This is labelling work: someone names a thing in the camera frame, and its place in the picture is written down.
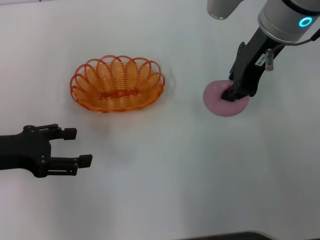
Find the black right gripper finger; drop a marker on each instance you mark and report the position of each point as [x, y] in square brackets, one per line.
[228, 96]
[232, 78]

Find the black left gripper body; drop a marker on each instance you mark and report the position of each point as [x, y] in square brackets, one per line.
[25, 152]

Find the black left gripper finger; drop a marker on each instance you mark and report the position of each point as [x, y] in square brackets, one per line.
[86, 161]
[70, 133]

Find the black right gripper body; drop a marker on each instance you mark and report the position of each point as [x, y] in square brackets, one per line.
[250, 65]

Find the pink foam peach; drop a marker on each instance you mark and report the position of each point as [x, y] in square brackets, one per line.
[215, 100]

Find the dark robot torso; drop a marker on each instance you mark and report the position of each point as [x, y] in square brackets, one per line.
[250, 236]

